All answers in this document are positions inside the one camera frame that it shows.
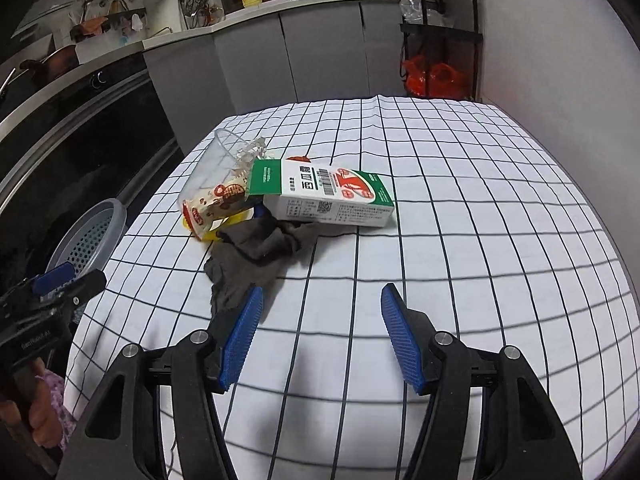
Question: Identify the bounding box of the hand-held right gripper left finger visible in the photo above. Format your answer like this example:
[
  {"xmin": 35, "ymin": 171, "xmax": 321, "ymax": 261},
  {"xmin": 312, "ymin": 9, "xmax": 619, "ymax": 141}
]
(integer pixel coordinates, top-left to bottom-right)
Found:
[{"xmin": 55, "ymin": 285, "xmax": 264, "ymax": 480}]

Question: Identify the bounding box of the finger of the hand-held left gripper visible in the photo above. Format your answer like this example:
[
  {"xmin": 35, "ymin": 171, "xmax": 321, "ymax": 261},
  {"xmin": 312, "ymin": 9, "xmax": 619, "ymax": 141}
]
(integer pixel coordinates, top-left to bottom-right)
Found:
[
  {"xmin": 57, "ymin": 268, "xmax": 107, "ymax": 307},
  {"xmin": 30, "ymin": 261, "xmax": 76, "ymax": 297}
]

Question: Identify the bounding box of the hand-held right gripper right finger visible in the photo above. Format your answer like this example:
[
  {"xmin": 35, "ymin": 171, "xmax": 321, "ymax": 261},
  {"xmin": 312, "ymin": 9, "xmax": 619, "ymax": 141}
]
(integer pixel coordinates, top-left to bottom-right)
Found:
[{"xmin": 381, "ymin": 282, "xmax": 583, "ymax": 480}]

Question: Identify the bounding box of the grey perforated plastic basket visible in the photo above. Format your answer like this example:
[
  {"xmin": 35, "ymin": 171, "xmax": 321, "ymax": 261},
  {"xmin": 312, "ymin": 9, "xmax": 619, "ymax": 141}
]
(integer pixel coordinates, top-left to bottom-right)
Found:
[{"xmin": 45, "ymin": 198, "xmax": 128, "ymax": 281}]

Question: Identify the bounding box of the dark grey cloth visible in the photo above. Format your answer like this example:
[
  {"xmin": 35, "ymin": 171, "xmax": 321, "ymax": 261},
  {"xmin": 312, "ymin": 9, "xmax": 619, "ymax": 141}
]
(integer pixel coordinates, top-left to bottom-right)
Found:
[{"xmin": 204, "ymin": 215, "xmax": 321, "ymax": 313}]

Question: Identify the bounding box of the yellow wrapper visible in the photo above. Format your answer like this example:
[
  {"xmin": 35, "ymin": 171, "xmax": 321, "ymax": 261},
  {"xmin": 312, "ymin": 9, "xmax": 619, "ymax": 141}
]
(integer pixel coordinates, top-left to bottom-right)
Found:
[{"xmin": 182, "ymin": 207, "xmax": 257, "ymax": 244}]

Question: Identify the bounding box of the green white paper carton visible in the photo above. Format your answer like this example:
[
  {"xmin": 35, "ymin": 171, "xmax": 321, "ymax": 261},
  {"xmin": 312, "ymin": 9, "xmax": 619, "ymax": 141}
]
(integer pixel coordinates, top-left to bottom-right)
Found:
[{"xmin": 246, "ymin": 157, "xmax": 396, "ymax": 229}]

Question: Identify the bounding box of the clear plastic printed cup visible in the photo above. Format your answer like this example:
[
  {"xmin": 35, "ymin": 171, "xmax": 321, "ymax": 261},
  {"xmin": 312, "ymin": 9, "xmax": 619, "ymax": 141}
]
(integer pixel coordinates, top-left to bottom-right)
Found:
[{"xmin": 179, "ymin": 128, "xmax": 261, "ymax": 243}]

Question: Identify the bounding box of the white tissue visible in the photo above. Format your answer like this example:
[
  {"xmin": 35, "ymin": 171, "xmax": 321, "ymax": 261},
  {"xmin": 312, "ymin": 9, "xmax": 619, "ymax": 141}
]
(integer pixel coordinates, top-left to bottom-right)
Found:
[{"xmin": 235, "ymin": 137, "xmax": 269, "ymax": 171}]

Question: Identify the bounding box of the person's left hand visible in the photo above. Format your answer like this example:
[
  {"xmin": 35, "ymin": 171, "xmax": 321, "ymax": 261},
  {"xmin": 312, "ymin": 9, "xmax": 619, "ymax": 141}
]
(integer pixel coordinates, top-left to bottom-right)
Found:
[{"xmin": 25, "ymin": 360, "xmax": 64, "ymax": 456}]

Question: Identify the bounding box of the purple floral clothing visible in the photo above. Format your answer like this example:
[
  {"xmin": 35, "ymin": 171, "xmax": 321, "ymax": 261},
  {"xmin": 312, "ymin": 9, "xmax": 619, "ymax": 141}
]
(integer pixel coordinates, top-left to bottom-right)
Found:
[{"xmin": 46, "ymin": 369, "xmax": 77, "ymax": 453}]

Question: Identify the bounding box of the white black checked tablecloth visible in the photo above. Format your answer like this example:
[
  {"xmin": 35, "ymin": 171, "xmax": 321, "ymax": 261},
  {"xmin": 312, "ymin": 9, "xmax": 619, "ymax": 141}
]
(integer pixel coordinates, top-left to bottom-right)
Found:
[{"xmin": 62, "ymin": 95, "xmax": 640, "ymax": 480}]

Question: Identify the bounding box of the black built-in oven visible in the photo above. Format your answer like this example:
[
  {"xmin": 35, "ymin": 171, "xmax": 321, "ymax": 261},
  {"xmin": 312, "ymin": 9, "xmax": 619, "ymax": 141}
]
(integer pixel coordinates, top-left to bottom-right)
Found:
[{"xmin": 0, "ymin": 52, "xmax": 182, "ymax": 213}]

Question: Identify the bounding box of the brown wok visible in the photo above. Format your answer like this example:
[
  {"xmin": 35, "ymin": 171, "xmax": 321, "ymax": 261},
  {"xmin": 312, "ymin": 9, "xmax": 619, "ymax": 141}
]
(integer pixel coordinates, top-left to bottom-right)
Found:
[{"xmin": 19, "ymin": 42, "xmax": 82, "ymax": 87}]

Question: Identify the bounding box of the red plastic bag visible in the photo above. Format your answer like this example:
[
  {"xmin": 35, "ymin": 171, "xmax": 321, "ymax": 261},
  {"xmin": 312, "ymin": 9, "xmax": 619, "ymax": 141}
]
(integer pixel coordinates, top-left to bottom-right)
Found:
[
  {"xmin": 430, "ymin": 61, "xmax": 471, "ymax": 97},
  {"xmin": 401, "ymin": 56, "xmax": 436, "ymax": 97}
]

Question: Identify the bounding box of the grey kitchen cabinet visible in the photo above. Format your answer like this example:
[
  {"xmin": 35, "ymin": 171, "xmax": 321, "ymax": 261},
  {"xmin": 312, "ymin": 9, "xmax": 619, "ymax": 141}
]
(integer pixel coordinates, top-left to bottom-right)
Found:
[{"xmin": 144, "ymin": 0, "xmax": 407, "ymax": 157}]

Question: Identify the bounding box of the black metal rack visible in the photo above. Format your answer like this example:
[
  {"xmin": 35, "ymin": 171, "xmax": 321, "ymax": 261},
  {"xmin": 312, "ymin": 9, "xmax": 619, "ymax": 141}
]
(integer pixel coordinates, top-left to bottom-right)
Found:
[{"xmin": 397, "ymin": 0, "xmax": 484, "ymax": 102}]

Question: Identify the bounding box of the clear plastic bag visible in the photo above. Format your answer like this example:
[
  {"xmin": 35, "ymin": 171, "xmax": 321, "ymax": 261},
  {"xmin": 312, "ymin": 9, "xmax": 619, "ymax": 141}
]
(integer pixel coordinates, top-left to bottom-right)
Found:
[{"xmin": 400, "ymin": 0, "xmax": 454, "ymax": 29}]

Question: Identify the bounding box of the utensil rail with hanging items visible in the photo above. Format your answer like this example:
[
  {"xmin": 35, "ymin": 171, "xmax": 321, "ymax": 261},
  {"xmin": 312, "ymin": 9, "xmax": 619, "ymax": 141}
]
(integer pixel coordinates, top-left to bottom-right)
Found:
[{"xmin": 69, "ymin": 6, "xmax": 149, "ymax": 42}]

